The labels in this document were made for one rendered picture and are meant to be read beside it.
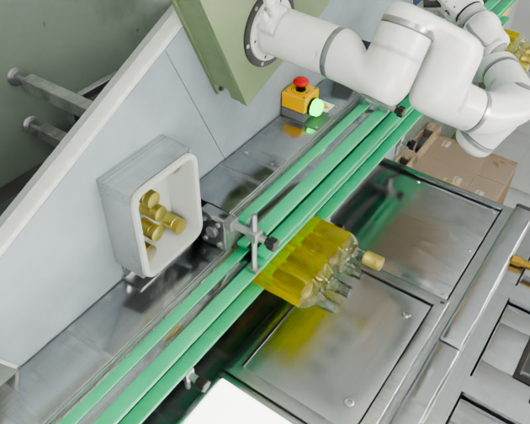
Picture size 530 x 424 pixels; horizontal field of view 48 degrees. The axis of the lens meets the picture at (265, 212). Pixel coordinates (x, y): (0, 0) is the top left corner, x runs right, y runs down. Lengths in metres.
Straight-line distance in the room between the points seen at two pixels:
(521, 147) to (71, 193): 6.84
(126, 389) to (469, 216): 1.11
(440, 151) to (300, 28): 4.82
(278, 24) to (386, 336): 0.74
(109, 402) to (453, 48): 0.87
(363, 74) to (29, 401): 0.81
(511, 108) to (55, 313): 0.93
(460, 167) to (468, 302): 4.24
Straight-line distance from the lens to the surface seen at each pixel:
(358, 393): 1.33
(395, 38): 1.05
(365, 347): 1.40
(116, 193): 1.07
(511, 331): 1.58
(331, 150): 1.48
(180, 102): 1.20
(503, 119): 1.18
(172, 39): 1.14
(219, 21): 1.09
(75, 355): 1.19
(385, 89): 1.05
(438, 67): 1.10
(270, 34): 1.16
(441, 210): 1.81
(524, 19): 7.33
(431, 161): 5.74
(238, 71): 1.18
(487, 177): 5.71
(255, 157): 1.41
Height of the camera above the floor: 1.46
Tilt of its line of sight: 25 degrees down
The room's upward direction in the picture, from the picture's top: 116 degrees clockwise
